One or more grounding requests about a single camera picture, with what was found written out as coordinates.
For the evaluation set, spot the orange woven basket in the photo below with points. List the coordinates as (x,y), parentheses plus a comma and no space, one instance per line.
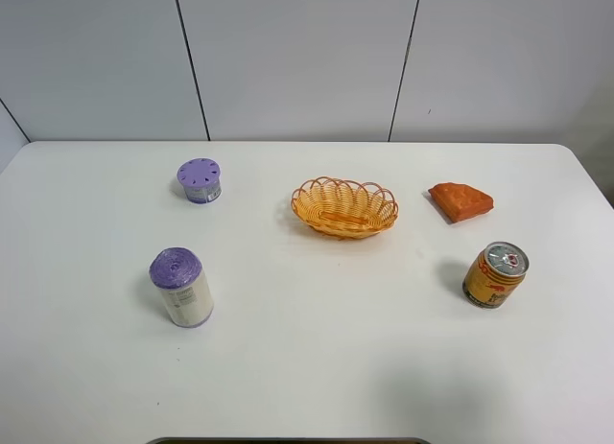
(345,209)

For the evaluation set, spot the purple trash bag roll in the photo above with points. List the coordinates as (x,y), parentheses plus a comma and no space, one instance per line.
(177,273)

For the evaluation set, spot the orange triangular bread piece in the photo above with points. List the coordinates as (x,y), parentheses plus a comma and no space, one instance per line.
(460,202)

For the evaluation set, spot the gold drink can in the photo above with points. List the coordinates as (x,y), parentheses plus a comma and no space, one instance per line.
(496,272)

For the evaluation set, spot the purple lidded air freshener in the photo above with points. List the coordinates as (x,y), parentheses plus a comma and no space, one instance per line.
(200,180)

